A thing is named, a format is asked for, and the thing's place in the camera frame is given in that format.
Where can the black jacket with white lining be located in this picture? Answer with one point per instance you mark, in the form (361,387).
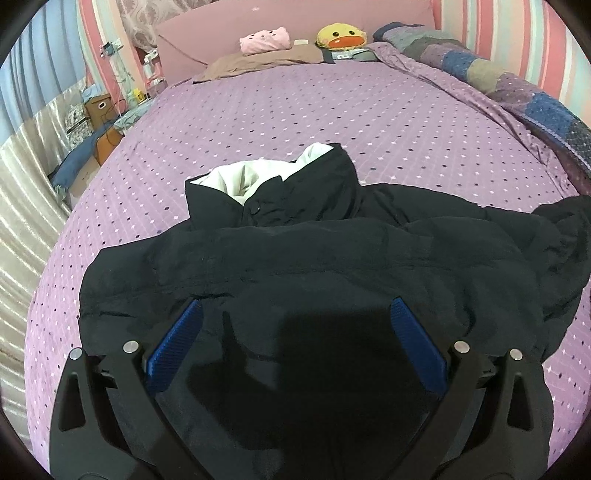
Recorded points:
(300,258)

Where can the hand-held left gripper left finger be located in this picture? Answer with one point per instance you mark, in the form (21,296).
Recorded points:
(173,342)

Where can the brown pillow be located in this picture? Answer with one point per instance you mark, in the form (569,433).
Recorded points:
(258,62)

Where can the small yellow item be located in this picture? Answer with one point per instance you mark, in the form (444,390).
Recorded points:
(136,97)

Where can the grey floral curtain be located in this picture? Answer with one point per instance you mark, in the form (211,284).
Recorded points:
(138,18)

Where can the purple diamond-patterned bed sheet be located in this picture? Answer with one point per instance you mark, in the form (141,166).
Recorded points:
(277,115)

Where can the beige satin curtain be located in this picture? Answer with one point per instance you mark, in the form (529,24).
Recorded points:
(27,207)

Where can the pink padded headboard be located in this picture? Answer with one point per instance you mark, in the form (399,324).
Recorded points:
(207,32)

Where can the yellow duck plush toy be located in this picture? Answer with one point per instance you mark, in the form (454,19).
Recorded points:
(341,34)

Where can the patchwork quilt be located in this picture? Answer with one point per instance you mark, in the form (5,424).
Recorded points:
(485,69)

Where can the pink plush toy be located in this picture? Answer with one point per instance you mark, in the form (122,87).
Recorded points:
(265,41)

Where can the cardboard box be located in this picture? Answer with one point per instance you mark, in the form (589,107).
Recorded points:
(99,108)

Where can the grey cushion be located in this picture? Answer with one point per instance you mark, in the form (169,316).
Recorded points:
(360,56)

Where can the orange wooden nightstand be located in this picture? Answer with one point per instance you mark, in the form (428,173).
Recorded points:
(108,145)

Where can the blue cloth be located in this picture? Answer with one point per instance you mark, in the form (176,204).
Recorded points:
(78,157)

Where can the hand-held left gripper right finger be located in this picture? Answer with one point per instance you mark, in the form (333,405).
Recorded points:
(418,342)

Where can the blue curtain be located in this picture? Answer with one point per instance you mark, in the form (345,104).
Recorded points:
(41,60)

